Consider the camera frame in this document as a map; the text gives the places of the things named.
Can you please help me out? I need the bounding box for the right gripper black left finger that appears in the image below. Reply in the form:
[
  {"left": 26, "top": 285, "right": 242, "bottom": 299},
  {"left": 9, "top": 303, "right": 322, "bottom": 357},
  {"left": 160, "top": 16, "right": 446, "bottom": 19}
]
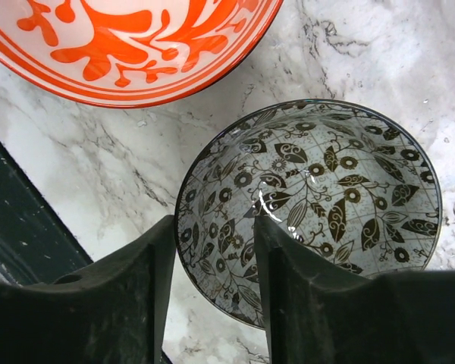
[{"left": 0, "top": 215, "right": 176, "bottom": 363}]

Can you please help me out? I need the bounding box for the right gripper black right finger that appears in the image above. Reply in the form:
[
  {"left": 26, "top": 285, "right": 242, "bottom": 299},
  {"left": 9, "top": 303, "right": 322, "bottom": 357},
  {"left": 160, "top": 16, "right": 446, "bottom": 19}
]
[{"left": 253, "top": 218, "right": 455, "bottom": 363}]

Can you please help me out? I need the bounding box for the orange floral bowl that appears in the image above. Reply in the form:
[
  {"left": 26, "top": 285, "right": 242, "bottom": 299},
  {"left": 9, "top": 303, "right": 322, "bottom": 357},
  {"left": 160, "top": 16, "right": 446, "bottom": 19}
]
[{"left": 0, "top": 1, "right": 281, "bottom": 108}]

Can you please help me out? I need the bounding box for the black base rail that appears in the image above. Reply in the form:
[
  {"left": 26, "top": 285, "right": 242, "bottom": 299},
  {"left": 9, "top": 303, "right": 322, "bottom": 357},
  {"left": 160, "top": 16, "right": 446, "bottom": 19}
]
[{"left": 0, "top": 142, "right": 92, "bottom": 285}]

